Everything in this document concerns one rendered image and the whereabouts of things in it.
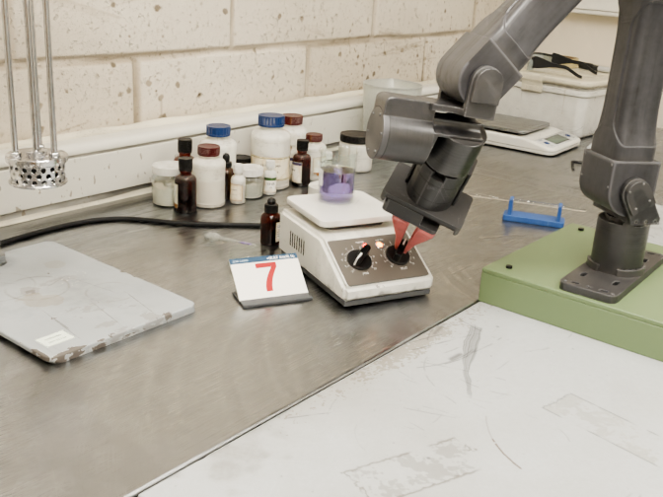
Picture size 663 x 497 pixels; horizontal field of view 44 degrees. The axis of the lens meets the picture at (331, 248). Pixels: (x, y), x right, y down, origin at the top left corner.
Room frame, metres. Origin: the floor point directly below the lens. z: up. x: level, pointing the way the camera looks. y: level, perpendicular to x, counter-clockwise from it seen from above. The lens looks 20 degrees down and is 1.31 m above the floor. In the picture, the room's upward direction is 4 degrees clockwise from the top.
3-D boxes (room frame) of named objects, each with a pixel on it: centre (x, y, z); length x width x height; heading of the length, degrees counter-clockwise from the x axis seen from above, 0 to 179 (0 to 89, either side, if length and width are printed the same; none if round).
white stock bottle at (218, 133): (1.41, 0.21, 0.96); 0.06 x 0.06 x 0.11
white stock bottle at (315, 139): (1.52, 0.04, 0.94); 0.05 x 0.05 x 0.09
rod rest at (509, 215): (1.33, -0.34, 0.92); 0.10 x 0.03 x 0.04; 74
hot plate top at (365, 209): (1.07, -0.01, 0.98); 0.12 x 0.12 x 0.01; 28
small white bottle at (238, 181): (1.33, 0.16, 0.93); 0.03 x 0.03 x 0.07
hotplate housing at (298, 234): (1.04, -0.02, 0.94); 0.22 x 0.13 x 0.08; 28
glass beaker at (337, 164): (1.09, 0.00, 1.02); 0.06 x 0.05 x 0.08; 139
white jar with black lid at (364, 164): (1.61, -0.04, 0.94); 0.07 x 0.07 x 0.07
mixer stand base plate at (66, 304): (0.90, 0.33, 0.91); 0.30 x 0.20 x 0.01; 52
